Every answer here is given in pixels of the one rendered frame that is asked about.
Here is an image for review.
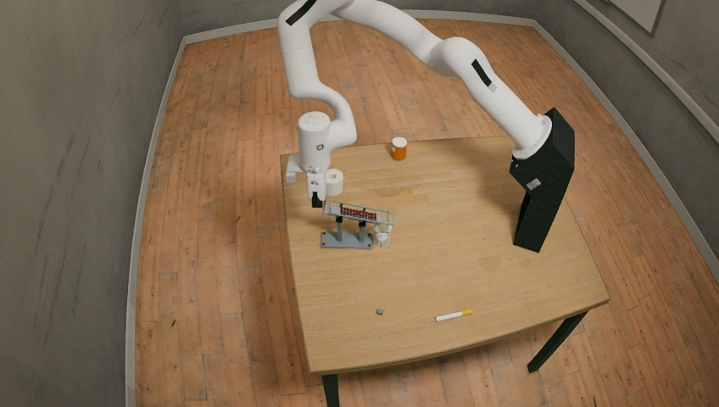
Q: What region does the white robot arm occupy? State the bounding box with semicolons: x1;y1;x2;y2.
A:
276;0;552;182

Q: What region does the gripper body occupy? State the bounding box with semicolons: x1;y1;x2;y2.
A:
306;168;328;201

